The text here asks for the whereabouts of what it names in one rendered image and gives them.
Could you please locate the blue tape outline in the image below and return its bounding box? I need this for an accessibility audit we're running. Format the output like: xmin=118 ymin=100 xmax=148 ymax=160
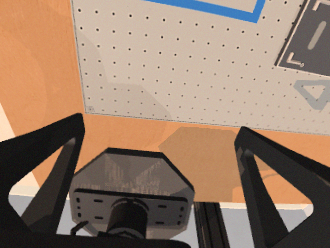
xmin=144 ymin=0 xmax=266 ymax=23

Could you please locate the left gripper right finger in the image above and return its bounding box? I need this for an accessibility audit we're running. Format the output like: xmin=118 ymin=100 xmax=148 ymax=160
xmin=234 ymin=126 xmax=330 ymax=248

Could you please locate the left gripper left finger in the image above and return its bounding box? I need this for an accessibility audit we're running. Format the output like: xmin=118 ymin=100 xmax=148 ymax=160
xmin=0 ymin=113 xmax=85 ymax=234

